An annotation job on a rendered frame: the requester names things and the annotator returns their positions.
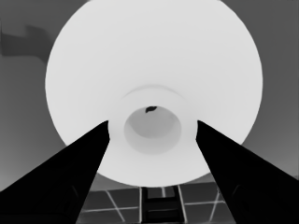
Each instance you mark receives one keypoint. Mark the large thick white disc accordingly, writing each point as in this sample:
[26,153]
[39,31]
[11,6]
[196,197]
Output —
[155,46]

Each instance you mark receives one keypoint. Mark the dark robot body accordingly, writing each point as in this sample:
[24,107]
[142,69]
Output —
[162,205]

